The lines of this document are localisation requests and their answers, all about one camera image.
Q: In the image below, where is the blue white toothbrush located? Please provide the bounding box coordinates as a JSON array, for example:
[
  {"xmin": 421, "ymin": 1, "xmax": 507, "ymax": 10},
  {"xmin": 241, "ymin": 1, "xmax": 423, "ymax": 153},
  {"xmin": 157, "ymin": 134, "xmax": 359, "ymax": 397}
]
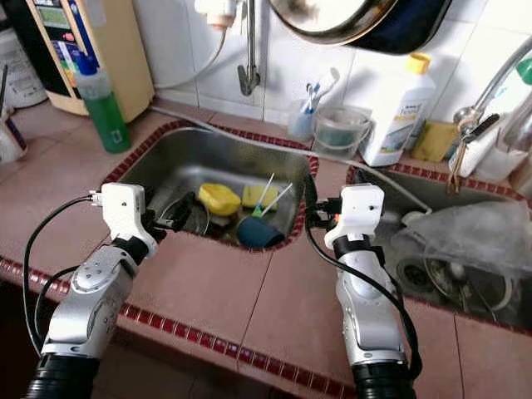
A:
[{"xmin": 303, "ymin": 68, "xmax": 340, "ymax": 116}]

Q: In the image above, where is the white jug with green band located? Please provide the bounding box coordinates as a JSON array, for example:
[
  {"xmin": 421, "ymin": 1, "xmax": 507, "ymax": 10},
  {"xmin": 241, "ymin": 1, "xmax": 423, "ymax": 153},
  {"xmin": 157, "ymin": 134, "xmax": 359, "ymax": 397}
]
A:
[{"xmin": 0, "ymin": 17, "xmax": 47, "ymax": 109}]

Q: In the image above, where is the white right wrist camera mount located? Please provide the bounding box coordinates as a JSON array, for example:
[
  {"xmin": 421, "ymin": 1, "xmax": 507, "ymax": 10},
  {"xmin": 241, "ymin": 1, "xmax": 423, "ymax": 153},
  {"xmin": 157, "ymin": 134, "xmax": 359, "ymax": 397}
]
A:
[{"xmin": 324, "ymin": 183, "xmax": 386, "ymax": 257}]

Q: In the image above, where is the dull yellow sponge pad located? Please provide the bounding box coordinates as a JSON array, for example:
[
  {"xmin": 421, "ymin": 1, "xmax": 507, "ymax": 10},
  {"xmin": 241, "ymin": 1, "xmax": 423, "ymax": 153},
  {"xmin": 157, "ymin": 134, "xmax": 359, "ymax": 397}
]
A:
[{"xmin": 411, "ymin": 121, "xmax": 458, "ymax": 163}]

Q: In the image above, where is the clear small plastic bucket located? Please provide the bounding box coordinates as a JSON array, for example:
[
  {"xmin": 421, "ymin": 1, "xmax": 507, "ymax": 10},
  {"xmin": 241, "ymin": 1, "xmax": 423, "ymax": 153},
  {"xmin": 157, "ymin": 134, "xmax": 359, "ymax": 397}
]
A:
[{"xmin": 312, "ymin": 106, "xmax": 373, "ymax": 159}]

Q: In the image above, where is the green liquid bottle blue cap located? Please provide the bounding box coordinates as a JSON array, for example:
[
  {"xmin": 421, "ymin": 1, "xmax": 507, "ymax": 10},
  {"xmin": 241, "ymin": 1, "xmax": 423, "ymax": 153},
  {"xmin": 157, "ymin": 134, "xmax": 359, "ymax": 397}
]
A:
[{"xmin": 73, "ymin": 57, "xmax": 132, "ymax": 155}]

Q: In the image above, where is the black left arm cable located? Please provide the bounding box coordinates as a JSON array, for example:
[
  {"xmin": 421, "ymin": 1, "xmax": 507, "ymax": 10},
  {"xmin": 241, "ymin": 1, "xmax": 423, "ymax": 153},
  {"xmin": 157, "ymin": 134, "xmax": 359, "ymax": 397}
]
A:
[{"xmin": 23, "ymin": 195, "xmax": 96, "ymax": 354}]

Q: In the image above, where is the clear toothbrush cup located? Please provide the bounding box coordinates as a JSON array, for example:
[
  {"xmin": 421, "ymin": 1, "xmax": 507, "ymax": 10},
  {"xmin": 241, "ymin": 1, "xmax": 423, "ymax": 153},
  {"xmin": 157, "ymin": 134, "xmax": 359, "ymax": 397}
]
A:
[{"xmin": 287, "ymin": 101, "xmax": 318, "ymax": 140}]

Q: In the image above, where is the blue rabbit mug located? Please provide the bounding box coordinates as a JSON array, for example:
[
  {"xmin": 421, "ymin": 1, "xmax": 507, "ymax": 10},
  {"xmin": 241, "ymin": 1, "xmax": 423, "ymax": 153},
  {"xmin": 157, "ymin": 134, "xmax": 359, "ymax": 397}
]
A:
[{"xmin": 235, "ymin": 214, "xmax": 288, "ymax": 250}]

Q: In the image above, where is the white bottle green cap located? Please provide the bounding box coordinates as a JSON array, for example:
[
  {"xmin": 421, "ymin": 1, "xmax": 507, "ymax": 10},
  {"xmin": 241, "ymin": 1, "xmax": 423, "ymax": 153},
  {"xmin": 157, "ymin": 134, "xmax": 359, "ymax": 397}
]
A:
[{"xmin": 511, "ymin": 58, "xmax": 532, "ymax": 109}]

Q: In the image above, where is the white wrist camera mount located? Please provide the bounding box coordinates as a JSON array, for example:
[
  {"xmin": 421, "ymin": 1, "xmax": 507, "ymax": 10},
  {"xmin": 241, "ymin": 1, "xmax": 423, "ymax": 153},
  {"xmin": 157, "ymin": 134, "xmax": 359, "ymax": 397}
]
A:
[
  {"xmin": 91, "ymin": 183, "xmax": 159, "ymax": 254},
  {"xmin": 324, "ymin": 183, "xmax": 386, "ymax": 257}
]

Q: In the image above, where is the white handled plastic utensil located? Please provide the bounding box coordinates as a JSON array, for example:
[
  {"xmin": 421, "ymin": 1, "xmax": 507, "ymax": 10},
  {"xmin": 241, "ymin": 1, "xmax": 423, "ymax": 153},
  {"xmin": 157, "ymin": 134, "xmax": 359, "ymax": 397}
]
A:
[
  {"xmin": 258, "ymin": 183, "xmax": 294, "ymax": 217},
  {"xmin": 249, "ymin": 172, "xmax": 275, "ymax": 219}
]

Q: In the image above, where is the white thin hose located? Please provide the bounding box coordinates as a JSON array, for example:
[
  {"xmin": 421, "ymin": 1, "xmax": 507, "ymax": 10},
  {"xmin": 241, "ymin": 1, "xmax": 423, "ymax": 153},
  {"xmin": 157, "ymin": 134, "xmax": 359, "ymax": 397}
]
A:
[{"xmin": 151, "ymin": 0, "xmax": 242, "ymax": 88}]

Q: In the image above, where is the metal sink strainer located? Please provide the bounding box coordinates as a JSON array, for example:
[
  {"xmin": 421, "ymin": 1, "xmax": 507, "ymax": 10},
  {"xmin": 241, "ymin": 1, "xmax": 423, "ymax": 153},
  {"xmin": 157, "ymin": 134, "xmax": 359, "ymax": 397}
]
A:
[{"xmin": 395, "ymin": 254, "xmax": 516, "ymax": 313}]

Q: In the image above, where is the dark brown counter cabinet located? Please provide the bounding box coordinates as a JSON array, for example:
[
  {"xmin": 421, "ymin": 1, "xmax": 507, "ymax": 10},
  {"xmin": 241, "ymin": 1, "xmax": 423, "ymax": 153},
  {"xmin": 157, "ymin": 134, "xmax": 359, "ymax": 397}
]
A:
[{"xmin": 0, "ymin": 274, "xmax": 350, "ymax": 399}]

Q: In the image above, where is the white detergent bottle yellow cap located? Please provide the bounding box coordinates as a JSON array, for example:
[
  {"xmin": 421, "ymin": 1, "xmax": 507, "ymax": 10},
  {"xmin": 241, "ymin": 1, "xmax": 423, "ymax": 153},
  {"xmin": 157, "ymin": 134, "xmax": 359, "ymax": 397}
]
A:
[{"xmin": 359, "ymin": 52, "xmax": 437, "ymax": 167}]

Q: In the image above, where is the bright yellow dish sponge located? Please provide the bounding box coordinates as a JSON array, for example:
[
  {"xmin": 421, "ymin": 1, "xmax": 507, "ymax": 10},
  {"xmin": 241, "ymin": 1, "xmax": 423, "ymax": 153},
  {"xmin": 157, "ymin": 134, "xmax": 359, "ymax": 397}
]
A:
[{"xmin": 241, "ymin": 185, "xmax": 279, "ymax": 209}]

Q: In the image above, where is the white printed mug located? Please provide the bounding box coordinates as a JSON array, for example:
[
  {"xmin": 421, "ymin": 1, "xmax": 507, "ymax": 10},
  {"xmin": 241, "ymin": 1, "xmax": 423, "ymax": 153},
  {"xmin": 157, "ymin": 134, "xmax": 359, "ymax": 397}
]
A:
[{"xmin": 0, "ymin": 125, "xmax": 27, "ymax": 163}]

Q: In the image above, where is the white plastic container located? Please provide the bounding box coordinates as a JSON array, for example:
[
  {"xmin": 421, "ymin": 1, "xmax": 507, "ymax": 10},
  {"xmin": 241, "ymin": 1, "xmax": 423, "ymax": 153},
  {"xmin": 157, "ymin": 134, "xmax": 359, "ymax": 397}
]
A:
[{"xmin": 461, "ymin": 116, "xmax": 532, "ymax": 180}]

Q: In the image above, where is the clear crumpled plastic bag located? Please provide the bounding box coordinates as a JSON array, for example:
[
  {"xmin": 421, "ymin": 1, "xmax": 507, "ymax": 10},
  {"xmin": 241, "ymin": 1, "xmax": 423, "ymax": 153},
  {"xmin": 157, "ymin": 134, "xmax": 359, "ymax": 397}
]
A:
[{"xmin": 391, "ymin": 199, "xmax": 532, "ymax": 279}]

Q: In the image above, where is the stainless steel sink basin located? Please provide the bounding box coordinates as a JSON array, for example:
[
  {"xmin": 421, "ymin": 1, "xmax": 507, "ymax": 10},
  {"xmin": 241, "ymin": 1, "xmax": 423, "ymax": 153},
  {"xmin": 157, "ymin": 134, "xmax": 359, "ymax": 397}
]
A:
[
  {"xmin": 349, "ymin": 162, "xmax": 532, "ymax": 329},
  {"xmin": 104, "ymin": 123, "xmax": 318, "ymax": 250}
]

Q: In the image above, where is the yellow plastic bowl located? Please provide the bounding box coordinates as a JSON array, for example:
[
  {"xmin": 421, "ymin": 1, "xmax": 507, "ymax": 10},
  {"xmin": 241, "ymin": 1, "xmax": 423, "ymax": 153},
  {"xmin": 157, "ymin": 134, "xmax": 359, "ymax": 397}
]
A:
[{"xmin": 198, "ymin": 183, "xmax": 242, "ymax": 217}]

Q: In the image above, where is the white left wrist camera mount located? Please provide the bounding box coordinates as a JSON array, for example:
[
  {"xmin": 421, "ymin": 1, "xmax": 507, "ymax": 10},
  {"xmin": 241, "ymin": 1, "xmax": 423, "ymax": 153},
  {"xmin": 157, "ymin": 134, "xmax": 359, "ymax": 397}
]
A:
[{"xmin": 91, "ymin": 183, "xmax": 159, "ymax": 254}]

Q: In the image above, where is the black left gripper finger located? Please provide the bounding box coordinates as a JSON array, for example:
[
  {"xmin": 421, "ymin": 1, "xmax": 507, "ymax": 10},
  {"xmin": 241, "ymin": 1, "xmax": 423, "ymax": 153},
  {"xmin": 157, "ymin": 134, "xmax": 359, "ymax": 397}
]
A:
[
  {"xmin": 156, "ymin": 218, "xmax": 194, "ymax": 244},
  {"xmin": 154, "ymin": 193, "xmax": 194, "ymax": 219}
]

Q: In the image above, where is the cream water ionizer appliance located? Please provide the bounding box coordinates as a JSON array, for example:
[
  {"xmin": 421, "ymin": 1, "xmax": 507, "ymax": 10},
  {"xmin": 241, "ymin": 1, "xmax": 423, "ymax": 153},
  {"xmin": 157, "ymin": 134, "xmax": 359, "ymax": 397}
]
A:
[{"xmin": 4, "ymin": 0, "xmax": 155, "ymax": 124}]

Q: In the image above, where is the chrome gooseneck faucet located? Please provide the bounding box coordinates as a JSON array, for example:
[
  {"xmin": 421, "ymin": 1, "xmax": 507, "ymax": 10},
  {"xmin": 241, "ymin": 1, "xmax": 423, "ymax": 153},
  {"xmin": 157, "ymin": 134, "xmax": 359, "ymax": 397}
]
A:
[{"xmin": 447, "ymin": 33, "xmax": 532, "ymax": 194}]

